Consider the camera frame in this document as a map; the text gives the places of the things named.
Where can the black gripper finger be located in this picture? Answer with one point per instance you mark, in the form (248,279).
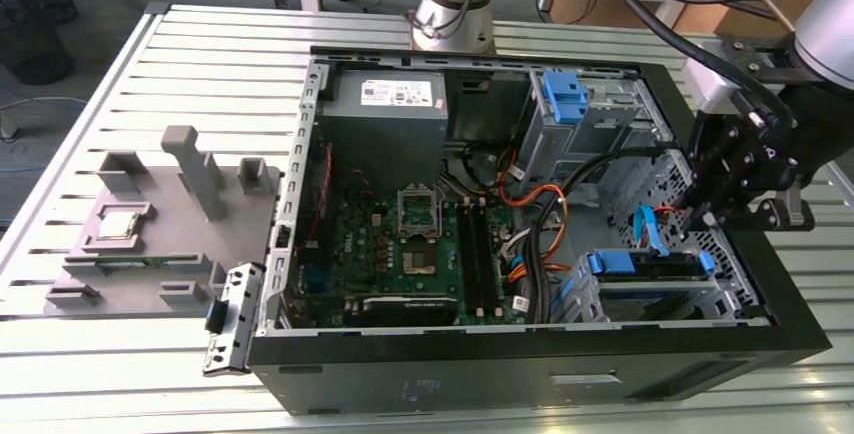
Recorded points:
(717,154)
(737,204)

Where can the hard disk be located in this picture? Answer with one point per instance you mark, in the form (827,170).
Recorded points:
(614,261)

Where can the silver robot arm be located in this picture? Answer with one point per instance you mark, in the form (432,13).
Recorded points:
(454,19)

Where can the silver disk bay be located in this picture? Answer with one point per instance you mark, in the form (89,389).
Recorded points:
(728,299)

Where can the silver drive cage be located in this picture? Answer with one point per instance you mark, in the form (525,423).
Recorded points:
(621,129)

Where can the black RAM slot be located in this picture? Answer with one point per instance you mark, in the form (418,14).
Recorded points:
(489,254)
(472,254)

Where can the CPU socket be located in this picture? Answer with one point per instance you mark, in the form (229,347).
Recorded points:
(421,260)

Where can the black open PC case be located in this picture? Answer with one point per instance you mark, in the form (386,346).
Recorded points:
(468,379)

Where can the black graphics card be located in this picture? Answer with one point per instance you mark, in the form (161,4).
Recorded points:
(408,306)

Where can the grey power supply unit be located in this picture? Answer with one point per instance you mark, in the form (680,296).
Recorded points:
(348,99)

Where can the green motherboard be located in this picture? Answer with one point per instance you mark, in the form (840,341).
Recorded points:
(364,264)

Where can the grey parts rack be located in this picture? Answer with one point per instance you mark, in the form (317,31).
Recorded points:
(174,254)

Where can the green RAM stick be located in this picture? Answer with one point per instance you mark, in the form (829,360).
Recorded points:
(150,261)

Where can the silver CPU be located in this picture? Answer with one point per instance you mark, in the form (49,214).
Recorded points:
(119,225)

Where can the black mesh waste bin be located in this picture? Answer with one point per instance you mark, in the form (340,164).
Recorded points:
(41,54)

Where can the black grey camera bracket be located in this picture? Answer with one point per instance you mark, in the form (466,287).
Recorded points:
(791,206)

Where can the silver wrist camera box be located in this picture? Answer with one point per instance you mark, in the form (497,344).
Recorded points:
(711,86)

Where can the black perforated mount plate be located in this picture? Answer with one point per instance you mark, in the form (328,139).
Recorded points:
(741,46)

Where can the hinged metal slot bracket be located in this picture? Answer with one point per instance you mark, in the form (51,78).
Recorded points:
(242,299)

